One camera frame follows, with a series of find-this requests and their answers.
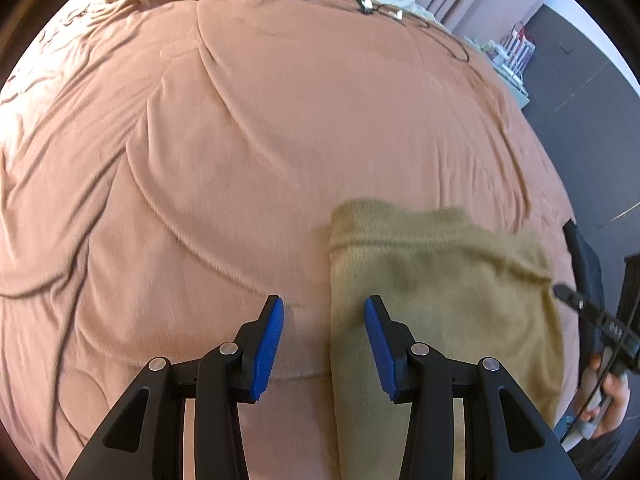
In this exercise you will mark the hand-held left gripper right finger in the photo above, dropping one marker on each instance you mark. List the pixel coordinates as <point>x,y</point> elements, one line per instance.
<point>377,350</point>

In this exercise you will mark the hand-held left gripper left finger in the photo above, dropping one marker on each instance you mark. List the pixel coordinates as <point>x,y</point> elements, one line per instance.
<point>267,350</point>

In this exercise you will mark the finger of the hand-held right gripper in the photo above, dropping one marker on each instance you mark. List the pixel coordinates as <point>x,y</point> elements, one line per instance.
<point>575,301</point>

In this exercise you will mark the olive printed t-shirt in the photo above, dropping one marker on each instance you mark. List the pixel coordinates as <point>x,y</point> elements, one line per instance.
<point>450,285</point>

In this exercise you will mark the person's right forearm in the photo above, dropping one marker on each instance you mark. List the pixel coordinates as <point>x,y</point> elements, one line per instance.
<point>590,460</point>

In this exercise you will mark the person's right hand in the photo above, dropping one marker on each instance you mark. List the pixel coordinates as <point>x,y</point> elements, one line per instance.
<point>612,400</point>

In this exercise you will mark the orange-brown blanket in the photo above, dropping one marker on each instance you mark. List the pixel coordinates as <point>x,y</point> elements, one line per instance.
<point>250,135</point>

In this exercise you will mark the red striped paper bag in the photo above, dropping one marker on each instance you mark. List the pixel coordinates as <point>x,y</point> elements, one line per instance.
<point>517,47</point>

